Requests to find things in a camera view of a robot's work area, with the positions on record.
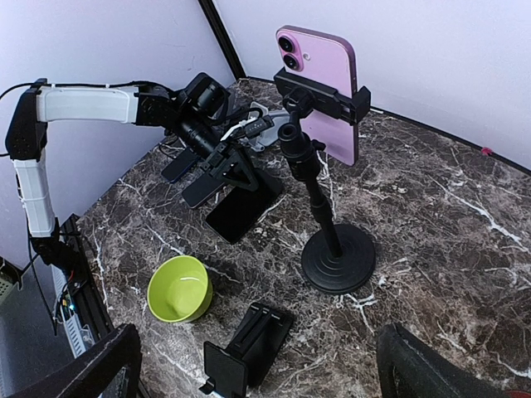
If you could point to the pink phone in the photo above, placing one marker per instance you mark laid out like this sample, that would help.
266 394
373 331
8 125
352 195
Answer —
325 65

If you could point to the red bowl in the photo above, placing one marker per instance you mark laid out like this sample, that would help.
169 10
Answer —
517 394

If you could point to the left black corner post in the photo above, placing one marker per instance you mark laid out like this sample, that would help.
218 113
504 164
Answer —
224 41

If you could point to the black folding phone stand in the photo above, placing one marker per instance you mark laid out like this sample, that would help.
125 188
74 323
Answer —
248 357

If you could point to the black tall phone stand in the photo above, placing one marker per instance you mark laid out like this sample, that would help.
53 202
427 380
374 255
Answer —
339 258

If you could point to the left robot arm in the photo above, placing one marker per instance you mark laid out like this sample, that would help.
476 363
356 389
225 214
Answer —
191 113

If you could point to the large black phone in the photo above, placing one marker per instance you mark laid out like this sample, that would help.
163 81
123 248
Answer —
236 214

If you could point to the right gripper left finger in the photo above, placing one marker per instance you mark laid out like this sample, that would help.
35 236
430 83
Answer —
90 373

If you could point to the purple edged phone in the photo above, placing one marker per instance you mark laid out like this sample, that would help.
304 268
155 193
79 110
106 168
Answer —
201 190

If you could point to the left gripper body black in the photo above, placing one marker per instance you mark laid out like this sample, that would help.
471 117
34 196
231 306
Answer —
222 151

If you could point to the green bowl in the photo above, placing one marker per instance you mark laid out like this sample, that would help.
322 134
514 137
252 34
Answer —
180 290

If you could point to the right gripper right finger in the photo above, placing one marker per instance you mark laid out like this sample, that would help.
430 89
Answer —
407 367

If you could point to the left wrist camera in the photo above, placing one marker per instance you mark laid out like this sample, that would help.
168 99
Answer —
249 128

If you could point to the small red object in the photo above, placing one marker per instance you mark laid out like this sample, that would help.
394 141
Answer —
487 151

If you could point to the dark blue phone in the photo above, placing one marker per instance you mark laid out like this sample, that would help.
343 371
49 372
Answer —
180 166

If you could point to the white folding phone stand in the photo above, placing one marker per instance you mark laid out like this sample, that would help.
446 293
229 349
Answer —
270 136

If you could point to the black front rail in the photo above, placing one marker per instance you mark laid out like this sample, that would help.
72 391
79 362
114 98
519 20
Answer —
90 321

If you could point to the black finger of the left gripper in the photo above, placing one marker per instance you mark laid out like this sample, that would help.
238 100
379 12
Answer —
238 170

